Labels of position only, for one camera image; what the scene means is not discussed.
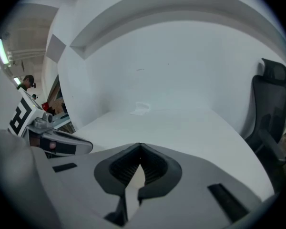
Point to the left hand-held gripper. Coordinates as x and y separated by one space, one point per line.
21 113

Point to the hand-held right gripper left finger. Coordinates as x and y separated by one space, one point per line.
81 187

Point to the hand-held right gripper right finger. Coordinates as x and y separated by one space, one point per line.
193 187

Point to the light blue desk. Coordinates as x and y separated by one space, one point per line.
62 121

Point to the red box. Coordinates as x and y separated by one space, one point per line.
45 106

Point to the white desk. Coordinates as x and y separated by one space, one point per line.
181 132

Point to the ceiling tube light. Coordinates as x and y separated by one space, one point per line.
17 80
1 51

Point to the black office chair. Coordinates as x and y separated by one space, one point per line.
269 104

